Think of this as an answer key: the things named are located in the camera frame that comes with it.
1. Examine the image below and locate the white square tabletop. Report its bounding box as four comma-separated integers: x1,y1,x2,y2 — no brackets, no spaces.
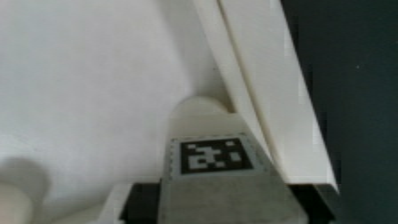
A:
0,0,335,224

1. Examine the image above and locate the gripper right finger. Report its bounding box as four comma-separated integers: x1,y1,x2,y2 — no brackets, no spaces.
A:
289,184,355,224

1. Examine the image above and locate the white table leg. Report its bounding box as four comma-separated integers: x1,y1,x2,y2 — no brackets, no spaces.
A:
157,97,309,224

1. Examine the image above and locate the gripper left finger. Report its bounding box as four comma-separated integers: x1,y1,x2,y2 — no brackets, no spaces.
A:
101,182,159,224

